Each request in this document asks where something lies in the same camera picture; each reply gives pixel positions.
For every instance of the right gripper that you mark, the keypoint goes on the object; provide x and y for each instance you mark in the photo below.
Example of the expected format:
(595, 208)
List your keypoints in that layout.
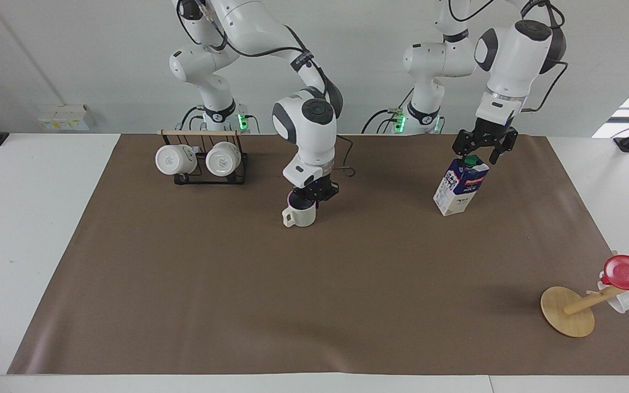
(320, 190)

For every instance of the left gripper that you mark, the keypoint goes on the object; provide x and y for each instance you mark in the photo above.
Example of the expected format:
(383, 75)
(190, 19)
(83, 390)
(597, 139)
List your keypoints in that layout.
(488, 132)

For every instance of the blue and white milk carton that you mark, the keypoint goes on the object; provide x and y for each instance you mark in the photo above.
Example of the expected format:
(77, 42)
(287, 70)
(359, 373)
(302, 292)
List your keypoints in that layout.
(459, 188)

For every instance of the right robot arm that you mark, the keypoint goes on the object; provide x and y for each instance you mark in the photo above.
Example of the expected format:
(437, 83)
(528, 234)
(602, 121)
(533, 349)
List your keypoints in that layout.
(310, 125)

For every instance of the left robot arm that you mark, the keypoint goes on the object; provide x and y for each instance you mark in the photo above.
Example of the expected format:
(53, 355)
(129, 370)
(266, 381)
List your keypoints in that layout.
(511, 60)

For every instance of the white plastic cup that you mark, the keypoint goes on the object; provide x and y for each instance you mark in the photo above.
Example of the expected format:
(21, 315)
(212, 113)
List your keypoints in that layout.
(623, 301)

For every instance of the wooden mug tree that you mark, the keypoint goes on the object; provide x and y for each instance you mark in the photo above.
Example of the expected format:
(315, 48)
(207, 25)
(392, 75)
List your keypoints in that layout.
(565, 311)

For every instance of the white wall socket box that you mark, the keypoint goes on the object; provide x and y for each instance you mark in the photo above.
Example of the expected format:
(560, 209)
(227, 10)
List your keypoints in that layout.
(64, 117)

